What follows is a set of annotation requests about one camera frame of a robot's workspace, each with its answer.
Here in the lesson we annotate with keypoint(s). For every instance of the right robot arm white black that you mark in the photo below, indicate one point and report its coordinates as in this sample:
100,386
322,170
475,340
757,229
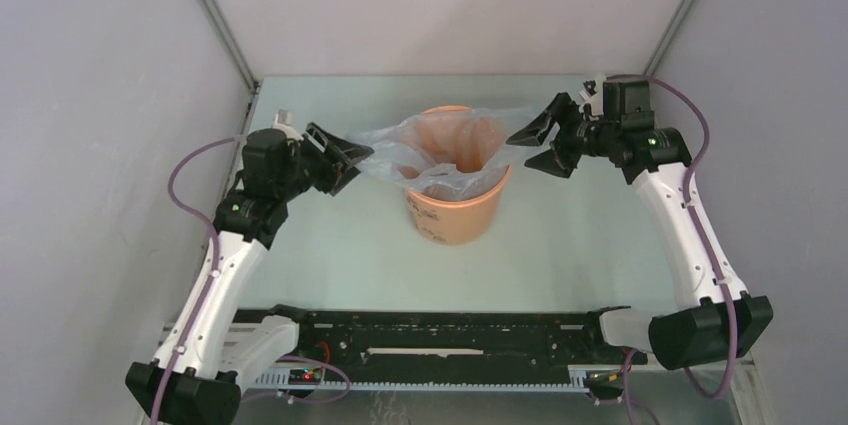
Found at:
717,318

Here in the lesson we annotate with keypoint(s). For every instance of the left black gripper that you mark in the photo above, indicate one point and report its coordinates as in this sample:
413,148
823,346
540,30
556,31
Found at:
338,160

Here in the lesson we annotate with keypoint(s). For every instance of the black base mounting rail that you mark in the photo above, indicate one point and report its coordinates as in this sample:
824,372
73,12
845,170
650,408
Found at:
380,344

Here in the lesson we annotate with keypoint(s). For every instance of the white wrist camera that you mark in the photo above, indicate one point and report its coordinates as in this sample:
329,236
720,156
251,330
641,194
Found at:
591,98
283,122

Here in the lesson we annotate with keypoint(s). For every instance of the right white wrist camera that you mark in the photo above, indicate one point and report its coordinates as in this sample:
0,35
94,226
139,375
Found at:
591,98

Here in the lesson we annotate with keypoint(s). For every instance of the white slotted cable duct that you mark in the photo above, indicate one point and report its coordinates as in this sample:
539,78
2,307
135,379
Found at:
312,379

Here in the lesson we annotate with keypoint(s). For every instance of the light blue plastic trash bag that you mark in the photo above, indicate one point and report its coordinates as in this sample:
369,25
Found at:
399,159

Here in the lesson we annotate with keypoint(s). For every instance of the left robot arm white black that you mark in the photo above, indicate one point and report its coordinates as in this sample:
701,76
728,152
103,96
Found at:
193,378

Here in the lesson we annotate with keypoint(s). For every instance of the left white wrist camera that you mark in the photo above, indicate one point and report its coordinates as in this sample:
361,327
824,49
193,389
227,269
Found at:
283,122

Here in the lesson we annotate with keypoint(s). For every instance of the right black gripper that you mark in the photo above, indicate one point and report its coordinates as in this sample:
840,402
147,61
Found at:
565,112

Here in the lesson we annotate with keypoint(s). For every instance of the orange plastic trash bin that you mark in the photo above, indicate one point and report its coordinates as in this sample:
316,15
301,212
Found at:
454,203

